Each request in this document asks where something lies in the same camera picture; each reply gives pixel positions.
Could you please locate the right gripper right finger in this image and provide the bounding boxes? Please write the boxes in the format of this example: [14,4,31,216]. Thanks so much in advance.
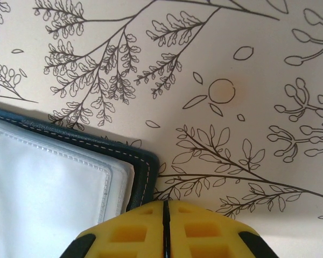
[166,200,266,258]

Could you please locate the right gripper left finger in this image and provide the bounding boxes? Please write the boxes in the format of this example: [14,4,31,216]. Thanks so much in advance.
[61,200,167,258]

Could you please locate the navy leather card holder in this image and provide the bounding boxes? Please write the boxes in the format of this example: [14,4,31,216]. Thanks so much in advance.
[0,106,160,258]

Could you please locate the floral patterned table cover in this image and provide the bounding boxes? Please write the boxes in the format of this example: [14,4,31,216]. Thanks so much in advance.
[0,0,323,258]

